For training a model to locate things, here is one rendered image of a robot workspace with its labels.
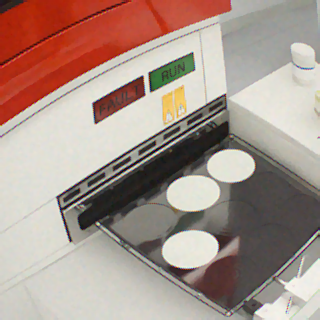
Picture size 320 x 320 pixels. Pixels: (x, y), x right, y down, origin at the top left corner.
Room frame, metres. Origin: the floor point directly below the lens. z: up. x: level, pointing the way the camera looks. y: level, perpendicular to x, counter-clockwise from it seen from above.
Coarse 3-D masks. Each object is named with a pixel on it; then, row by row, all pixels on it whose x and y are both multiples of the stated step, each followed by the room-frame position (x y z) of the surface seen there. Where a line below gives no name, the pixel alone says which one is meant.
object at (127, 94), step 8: (128, 88) 0.99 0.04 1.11; (136, 88) 1.01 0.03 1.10; (112, 96) 0.97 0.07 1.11; (120, 96) 0.98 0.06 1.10; (128, 96) 0.99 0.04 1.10; (136, 96) 1.00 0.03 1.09; (96, 104) 0.95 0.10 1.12; (104, 104) 0.96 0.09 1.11; (112, 104) 0.97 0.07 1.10; (120, 104) 0.98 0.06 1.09; (96, 112) 0.95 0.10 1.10; (104, 112) 0.96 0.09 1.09; (112, 112) 0.97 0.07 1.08; (96, 120) 0.95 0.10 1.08
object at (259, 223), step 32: (256, 160) 1.01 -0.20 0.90; (160, 192) 0.95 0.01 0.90; (224, 192) 0.93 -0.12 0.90; (256, 192) 0.92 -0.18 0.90; (288, 192) 0.90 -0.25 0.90; (128, 224) 0.87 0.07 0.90; (160, 224) 0.86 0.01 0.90; (192, 224) 0.85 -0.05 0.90; (224, 224) 0.84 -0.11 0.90; (256, 224) 0.83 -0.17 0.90; (288, 224) 0.81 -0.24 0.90; (160, 256) 0.78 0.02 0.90; (224, 256) 0.76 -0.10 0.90; (256, 256) 0.74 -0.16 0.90; (288, 256) 0.72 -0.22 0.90; (224, 288) 0.67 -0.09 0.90
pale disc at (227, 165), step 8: (224, 152) 1.05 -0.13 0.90; (232, 152) 1.05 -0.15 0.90; (240, 152) 1.04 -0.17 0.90; (216, 160) 1.03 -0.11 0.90; (224, 160) 1.02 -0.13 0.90; (232, 160) 1.02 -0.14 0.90; (240, 160) 1.02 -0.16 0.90; (248, 160) 1.02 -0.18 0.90; (208, 168) 1.01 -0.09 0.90; (216, 168) 1.00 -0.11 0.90; (224, 168) 1.00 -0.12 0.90; (232, 168) 1.00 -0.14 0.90; (240, 168) 0.99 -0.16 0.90; (248, 168) 0.99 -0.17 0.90; (216, 176) 0.98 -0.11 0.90; (224, 176) 0.98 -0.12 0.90; (232, 176) 0.97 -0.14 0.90; (240, 176) 0.97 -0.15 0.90; (248, 176) 0.97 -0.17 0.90
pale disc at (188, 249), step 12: (168, 240) 0.82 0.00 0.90; (180, 240) 0.82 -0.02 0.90; (192, 240) 0.81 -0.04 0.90; (204, 240) 0.81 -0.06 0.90; (168, 252) 0.79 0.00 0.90; (180, 252) 0.78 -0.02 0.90; (192, 252) 0.78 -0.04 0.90; (204, 252) 0.77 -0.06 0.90; (216, 252) 0.77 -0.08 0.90; (180, 264) 0.75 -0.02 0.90; (192, 264) 0.75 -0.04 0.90
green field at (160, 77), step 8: (192, 56) 1.10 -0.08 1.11; (176, 64) 1.07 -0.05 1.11; (184, 64) 1.08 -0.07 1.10; (192, 64) 1.09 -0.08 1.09; (160, 72) 1.04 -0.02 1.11; (168, 72) 1.05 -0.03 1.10; (176, 72) 1.07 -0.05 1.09; (184, 72) 1.08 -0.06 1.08; (152, 80) 1.03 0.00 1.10; (160, 80) 1.04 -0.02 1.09; (168, 80) 1.05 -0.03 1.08; (152, 88) 1.03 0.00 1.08
